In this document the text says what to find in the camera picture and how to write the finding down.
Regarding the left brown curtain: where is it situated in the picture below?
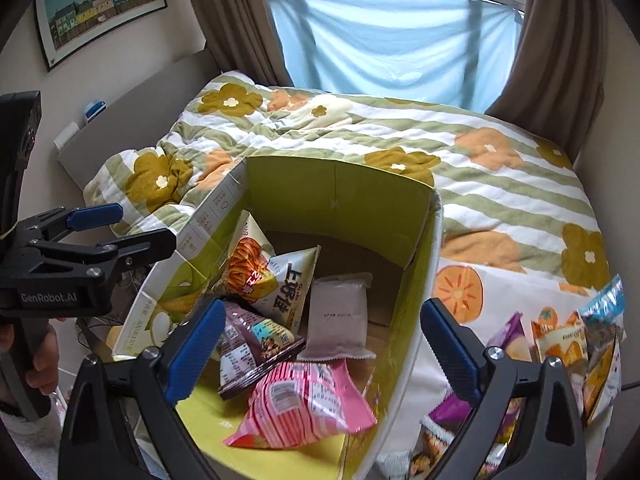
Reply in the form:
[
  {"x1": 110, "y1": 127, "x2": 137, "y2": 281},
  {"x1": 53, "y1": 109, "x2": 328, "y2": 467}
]
[{"x1": 190, "y1": 0, "x2": 293, "y2": 87}]

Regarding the blue white object on headboard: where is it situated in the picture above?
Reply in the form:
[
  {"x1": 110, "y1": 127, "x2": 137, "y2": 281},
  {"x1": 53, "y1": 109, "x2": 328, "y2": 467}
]
[{"x1": 84, "y1": 100, "x2": 106, "y2": 124}]

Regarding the grey headboard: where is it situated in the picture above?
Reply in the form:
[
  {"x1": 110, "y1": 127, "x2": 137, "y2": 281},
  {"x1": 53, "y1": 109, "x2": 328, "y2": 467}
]
[{"x1": 58, "y1": 50, "x2": 220, "y2": 188}]

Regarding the striped floral quilt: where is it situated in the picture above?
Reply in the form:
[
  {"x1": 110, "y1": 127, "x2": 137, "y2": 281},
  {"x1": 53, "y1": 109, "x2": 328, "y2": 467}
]
[{"x1": 82, "y1": 72, "x2": 611, "y2": 295}]

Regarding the gold yellow snack bag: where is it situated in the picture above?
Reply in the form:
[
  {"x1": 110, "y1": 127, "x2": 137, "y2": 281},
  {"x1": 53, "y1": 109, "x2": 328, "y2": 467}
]
[{"x1": 582, "y1": 338, "x2": 622, "y2": 427}]

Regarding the light blue snack bag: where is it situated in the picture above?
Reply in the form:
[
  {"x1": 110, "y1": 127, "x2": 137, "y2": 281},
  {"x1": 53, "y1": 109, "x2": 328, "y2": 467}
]
[{"x1": 578, "y1": 274, "x2": 626, "y2": 359}]

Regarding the orange sticks snack bag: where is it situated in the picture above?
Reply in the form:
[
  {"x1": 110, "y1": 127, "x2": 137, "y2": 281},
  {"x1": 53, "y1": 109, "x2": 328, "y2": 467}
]
[{"x1": 210, "y1": 210, "x2": 278, "y2": 304}]

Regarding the white fleece sleeve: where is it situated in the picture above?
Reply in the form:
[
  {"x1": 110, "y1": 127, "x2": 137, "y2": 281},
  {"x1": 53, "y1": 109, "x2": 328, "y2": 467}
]
[{"x1": 1, "y1": 402, "x2": 62, "y2": 479}]

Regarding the person's left hand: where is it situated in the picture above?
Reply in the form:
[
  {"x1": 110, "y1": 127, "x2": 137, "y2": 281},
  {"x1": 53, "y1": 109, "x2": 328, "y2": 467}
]
[{"x1": 0, "y1": 324, "x2": 60, "y2": 402}]

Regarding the yellow-green cardboard box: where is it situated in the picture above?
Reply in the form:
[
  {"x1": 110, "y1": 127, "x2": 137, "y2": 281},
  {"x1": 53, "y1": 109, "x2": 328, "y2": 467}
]
[{"x1": 112, "y1": 154, "x2": 445, "y2": 480}]

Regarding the purple chips bag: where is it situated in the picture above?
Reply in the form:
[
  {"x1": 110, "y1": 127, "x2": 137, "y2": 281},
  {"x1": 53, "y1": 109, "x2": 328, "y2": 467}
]
[{"x1": 407, "y1": 312, "x2": 532, "y2": 479}]

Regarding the framed houses picture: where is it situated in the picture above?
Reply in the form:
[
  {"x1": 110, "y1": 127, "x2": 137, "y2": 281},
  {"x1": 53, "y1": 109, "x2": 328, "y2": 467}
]
[{"x1": 34, "y1": 0, "x2": 167, "y2": 70}]

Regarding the white box on headboard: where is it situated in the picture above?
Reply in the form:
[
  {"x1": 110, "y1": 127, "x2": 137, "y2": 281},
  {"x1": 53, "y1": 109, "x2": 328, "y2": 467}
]
[{"x1": 53, "y1": 122, "x2": 80, "y2": 153}]

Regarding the pale mauve packet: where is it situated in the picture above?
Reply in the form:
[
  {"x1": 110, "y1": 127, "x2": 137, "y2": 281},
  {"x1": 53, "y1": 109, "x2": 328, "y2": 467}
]
[{"x1": 297, "y1": 272, "x2": 376, "y2": 362}]

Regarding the white black-lettered snack bag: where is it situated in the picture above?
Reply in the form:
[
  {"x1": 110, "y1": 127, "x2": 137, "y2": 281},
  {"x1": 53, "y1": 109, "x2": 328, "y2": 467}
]
[{"x1": 252, "y1": 246, "x2": 320, "y2": 334}]

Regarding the pink striped snack bag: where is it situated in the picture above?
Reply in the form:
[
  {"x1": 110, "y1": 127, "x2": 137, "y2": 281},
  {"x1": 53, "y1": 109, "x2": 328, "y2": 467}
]
[{"x1": 224, "y1": 359, "x2": 376, "y2": 450}]

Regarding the dark purple snack bag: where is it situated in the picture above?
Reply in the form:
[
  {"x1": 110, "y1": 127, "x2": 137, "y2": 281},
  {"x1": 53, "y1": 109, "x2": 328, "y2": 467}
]
[{"x1": 216, "y1": 301, "x2": 306, "y2": 401}]

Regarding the brown curtain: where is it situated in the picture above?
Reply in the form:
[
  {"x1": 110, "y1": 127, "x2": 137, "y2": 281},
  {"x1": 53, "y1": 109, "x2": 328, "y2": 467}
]
[
  {"x1": 190, "y1": 0, "x2": 293, "y2": 87},
  {"x1": 486, "y1": 0, "x2": 606, "y2": 160}
]

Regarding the orange white snack bag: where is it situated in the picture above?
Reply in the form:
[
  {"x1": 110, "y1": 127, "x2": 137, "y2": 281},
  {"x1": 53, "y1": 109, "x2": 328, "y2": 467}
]
[{"x1": 530, "y1": 308, "x2": 588, "y2": 375}]

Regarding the light blue hanging cloth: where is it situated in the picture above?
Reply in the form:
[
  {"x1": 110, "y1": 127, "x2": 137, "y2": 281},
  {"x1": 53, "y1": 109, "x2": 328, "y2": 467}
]
[{"x1": 269, "y1": 0, "x2": 523, "y2": 113}]

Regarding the right brown curtain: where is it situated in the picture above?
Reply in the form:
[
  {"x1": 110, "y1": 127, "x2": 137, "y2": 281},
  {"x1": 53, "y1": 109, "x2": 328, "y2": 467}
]
[{"x1": 486, "y1": 0, "x2": 606, "y2": 160}]

